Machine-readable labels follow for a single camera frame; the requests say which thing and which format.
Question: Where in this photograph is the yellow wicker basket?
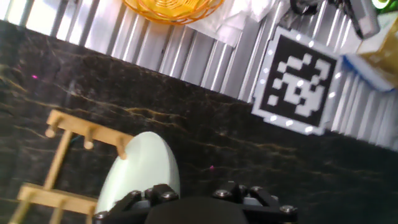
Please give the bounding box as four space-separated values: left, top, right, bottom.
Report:
123 0 225 26

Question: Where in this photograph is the black white marker board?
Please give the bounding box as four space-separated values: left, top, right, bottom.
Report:
251 26 343 136

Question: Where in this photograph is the silver depth camera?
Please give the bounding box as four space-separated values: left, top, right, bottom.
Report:
343 0 381 40

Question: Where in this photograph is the wooden dish rack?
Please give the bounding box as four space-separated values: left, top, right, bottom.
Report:
7 108 135 224

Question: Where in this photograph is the golden tissue box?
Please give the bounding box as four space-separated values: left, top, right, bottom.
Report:
357 17 398 90

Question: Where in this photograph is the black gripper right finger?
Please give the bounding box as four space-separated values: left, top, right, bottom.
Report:
212 180 299 224

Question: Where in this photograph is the pale green round dish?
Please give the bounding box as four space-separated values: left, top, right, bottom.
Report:
95 131 181 215

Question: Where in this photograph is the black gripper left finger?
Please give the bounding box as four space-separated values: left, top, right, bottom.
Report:
93 183 180 224

